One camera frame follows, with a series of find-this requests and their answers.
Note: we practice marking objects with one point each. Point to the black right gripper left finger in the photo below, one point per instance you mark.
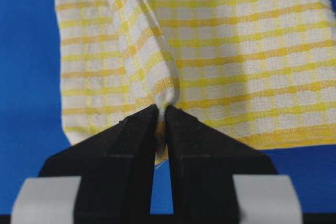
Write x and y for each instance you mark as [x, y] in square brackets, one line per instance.
[116, 169]

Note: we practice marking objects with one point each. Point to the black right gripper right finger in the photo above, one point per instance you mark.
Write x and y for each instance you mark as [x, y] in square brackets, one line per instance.
[202, 164]

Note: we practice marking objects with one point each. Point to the yellow checked towel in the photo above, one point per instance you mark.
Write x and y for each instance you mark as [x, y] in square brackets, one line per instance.
[261, 71]

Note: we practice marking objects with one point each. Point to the blue table cloth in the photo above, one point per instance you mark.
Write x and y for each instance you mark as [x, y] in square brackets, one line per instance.
[31, 124]

